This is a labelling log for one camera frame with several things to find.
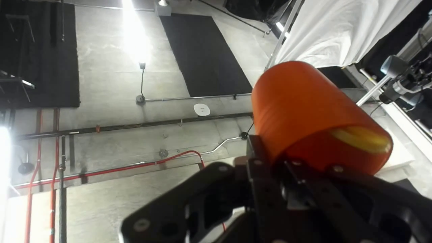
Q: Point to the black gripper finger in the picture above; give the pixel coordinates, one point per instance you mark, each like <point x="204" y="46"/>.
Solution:
<point x="268" y="205"/>

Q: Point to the orange plastic cup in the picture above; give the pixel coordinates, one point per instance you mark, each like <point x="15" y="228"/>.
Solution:
<point x="295" y="109"/>

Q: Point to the white yellow cup contents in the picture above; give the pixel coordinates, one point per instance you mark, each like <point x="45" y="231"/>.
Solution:
<point x="364" y="139"/>

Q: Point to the red pipe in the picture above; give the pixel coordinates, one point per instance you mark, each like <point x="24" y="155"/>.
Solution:
<point x="87" y="206"/>

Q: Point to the white hanging curtain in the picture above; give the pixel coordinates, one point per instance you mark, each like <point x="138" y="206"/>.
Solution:
<point x="339" y="32"/>

